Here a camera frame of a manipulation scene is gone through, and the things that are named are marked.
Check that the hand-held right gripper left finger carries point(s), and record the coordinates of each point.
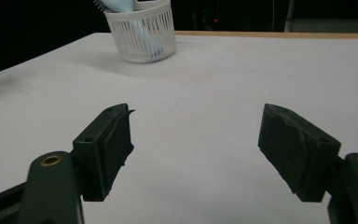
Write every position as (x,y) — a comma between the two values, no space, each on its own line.
(105,155)

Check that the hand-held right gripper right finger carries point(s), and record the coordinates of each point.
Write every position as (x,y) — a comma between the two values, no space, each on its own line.
(295,152)

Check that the white plastic mesh basket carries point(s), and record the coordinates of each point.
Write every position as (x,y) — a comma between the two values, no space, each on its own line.
(143,37)

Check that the light blue hairbrush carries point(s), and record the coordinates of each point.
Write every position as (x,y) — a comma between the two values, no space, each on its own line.
(118,4)

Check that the white table sheet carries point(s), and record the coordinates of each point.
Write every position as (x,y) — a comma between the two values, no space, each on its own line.
(199,93)

